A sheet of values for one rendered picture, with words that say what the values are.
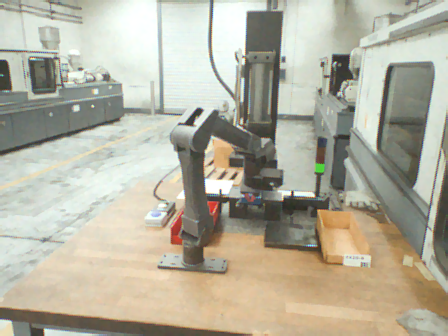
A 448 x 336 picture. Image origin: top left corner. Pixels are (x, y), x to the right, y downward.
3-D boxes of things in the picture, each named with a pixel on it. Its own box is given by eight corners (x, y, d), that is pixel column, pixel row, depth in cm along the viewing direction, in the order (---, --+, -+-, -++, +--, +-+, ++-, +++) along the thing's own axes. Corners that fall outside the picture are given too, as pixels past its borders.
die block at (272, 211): (228, 218, 138) (228, 199, 136) (231, 208, 148) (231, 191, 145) (281, 221, 135) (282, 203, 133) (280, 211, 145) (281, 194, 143)
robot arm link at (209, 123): (245, 135, 118) (180, 99, 95) (267, 139, 113) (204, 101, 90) (233, 170, 118) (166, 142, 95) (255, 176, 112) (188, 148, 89)
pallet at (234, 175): (210, 165, 546) (210, 156, 542) (275, 170, 522) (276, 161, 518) (181, 190, 434) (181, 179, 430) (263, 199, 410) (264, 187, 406)
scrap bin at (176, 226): (170, 244, 117) (170, 227, 115) (188, 214, 141) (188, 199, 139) (206, 247, 116) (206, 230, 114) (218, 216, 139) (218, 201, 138)
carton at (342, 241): (324, 265, 108) (327, 242, 106) (315, 229, 132) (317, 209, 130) (369, 270, 106) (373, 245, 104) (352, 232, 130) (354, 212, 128)
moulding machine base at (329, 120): (311, 124, 957) (314, 86, 930) (351, 125, 938) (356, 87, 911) (326, 192, 437) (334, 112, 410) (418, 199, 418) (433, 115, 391)
